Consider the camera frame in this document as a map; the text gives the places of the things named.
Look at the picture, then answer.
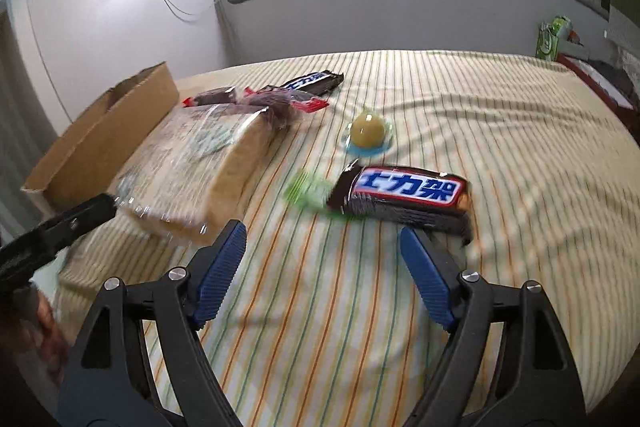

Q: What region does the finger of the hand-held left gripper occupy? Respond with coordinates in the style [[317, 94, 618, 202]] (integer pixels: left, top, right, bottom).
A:
[[0, 193, 118, 283]]

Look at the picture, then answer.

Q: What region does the striped bed sheet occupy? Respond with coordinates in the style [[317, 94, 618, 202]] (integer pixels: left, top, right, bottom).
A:
[[50, 49, 640, 427]]

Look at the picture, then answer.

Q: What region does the small brown chocolate bar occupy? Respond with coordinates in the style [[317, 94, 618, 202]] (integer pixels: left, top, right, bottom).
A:
[[280, 71, 346, 96]]

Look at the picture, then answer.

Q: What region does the cardboard box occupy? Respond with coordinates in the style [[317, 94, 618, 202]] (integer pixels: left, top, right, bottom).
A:
[[21, 62, 181, 220]]

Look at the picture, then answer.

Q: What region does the red clear snack packet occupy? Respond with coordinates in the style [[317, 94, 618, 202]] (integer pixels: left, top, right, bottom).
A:
[[181, 87, 243, 108], [242, 89, 328, 128]]

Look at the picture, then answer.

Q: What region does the green jelly candy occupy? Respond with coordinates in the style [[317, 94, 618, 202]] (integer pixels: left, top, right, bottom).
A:
[[284, 171, 333, 212]]

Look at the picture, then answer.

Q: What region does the white lace cloth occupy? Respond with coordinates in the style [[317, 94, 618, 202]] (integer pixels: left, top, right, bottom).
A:
[[605, 7, 640, 98]]

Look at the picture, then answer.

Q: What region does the large brown chocolate bar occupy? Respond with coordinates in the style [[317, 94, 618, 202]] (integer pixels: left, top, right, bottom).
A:
[[326, 161, 475, 244]]

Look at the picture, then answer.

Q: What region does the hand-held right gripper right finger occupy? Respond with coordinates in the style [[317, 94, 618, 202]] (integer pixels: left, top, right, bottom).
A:
[[400, 226, 588, 427]]

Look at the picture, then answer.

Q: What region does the person's left hand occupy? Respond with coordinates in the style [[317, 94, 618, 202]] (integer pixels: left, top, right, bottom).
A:
[[20, 289, 71, 383]]

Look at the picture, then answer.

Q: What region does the red-edged side table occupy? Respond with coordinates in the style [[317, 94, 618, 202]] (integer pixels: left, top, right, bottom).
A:
[[557, 52, 640, 108]]

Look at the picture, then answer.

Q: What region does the clear-wrapped cracker package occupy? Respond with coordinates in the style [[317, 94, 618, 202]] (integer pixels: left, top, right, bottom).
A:
[[112, 104, 281, 243]]

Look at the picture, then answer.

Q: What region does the green snack bag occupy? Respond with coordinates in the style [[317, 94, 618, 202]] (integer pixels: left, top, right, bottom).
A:
[[535, 16, 573, 60]]

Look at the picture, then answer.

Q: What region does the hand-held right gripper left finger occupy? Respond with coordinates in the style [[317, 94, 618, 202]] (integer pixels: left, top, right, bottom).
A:
[[56, 219, 248, 427]]

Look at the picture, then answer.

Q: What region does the yellow jelly cup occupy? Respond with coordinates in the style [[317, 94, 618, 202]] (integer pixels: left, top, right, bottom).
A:
[[345, 108, 393, 156]]

